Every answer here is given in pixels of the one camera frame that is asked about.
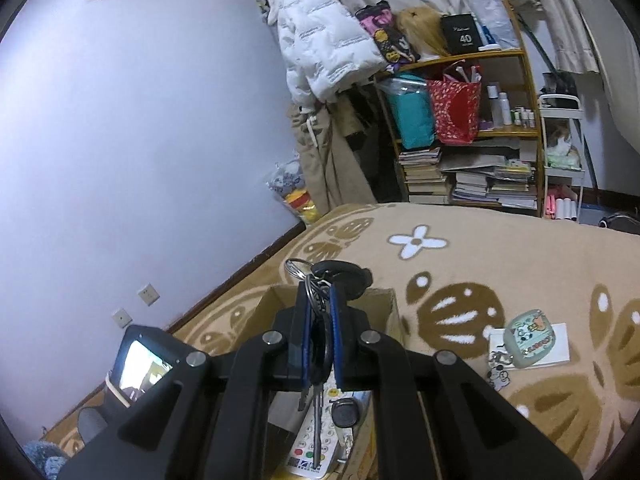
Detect pile of books and papers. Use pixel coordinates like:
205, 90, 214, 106
440, 142, 538, 210

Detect white remote control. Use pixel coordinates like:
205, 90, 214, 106
285, 375, 347, 478

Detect red patterned bag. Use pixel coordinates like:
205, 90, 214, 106
426, 61, 483, 146

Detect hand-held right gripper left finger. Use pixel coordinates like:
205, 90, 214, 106
57, 280, 313, 480

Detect white trolley cart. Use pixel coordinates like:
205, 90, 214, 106
537, 92, 588, 223

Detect beige hanging trousers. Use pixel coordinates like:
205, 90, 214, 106
290, 92, 376, 211

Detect green tissue pack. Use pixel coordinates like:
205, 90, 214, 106
545, 152, 583, 169

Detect blue knitted cloth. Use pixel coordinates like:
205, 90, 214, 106
22, 440, 71, 480

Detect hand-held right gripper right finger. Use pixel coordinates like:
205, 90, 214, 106
327, 282, 583, 480

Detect white puffer jacket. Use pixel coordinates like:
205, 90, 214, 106
265, 0, 388, 111

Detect white flat box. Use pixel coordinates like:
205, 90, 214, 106
487, 322, 571, 368

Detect white curtain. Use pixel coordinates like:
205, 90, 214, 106
320, 0, 640, 156

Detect clear plastic bag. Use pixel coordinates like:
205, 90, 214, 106
460, 0, 521, 51

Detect beige printed blanket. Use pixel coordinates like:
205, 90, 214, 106
40, 202, 640, 480

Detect purple printed pouch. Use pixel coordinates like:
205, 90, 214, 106
355, 2, 421, 66

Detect black car key fob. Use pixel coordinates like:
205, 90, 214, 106
330, 399, 362, 429

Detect clear bag of plush toys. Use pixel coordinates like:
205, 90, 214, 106
265, 160, 321, 223

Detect tall white bottle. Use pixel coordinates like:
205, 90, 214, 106
487, 82, 513, 128

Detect bunch of keys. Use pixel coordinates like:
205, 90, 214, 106
284, 258, 373, 466

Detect black box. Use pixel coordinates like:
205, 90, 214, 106
441, 12, 486, 56

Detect pink items in cart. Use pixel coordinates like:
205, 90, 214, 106
547, 187, 578, 221

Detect cardboard box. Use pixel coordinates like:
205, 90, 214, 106
245, 285, 406, 480

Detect blonde wig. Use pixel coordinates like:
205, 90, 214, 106
397, 6, 451, 61

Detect green earbuds case with keychain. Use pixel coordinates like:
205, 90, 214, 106
487, 310, 555, 392

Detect teal bag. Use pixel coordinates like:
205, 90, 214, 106
377, 74, 436, 150

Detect stack of old books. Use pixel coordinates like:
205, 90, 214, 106
397, 147, 451, 205

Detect wooden shelf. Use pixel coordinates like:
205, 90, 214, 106
372, 0, 546, 218

